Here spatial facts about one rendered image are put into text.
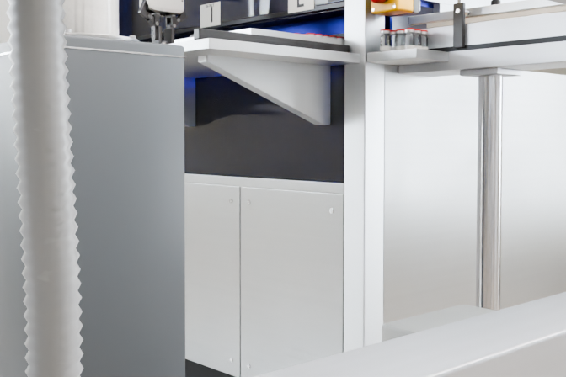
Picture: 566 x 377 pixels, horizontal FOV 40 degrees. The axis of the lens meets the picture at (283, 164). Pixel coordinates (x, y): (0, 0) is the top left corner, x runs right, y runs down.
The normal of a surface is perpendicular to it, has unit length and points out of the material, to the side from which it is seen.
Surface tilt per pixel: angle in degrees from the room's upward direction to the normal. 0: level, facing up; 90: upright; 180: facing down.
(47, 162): 117
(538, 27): 90
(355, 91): 90
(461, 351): 0
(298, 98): 90
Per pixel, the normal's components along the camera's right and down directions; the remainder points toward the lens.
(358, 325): -0.73, 0.03
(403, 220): 0.68, 0.03
